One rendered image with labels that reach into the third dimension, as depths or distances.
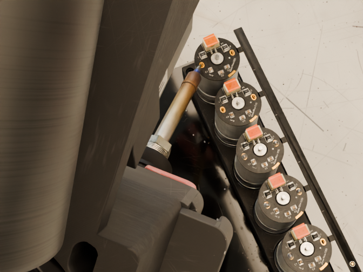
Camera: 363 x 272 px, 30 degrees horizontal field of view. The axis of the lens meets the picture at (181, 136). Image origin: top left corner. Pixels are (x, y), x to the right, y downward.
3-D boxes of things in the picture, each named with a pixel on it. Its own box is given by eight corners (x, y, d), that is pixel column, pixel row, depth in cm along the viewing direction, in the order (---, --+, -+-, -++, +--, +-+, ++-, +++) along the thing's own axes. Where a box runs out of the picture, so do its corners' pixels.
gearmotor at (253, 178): (243, 197, 40) (248, 179, 35) (226, 161, 41) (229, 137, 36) (281, 181, 40) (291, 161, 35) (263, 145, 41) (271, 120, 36)
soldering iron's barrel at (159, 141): (180, 80, 37) (133, 165, 33) (184, 60, 36) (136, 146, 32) (205, 89, 37) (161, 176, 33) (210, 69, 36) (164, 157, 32)
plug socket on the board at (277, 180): (273, 195, 35) (274, 192, 34) (266, 180, 35) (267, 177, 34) (287, 189, 35) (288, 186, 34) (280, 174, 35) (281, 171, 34)
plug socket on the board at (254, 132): (250, 147, 36) (251, 143, 35) (243, 132, 36) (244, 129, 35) (264, 141, 36) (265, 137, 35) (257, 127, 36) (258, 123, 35)
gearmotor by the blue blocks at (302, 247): (284, 287, 38) (295, 281, 33) (266, 247, 39) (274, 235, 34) (323, 270, 39) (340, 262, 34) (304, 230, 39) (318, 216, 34)
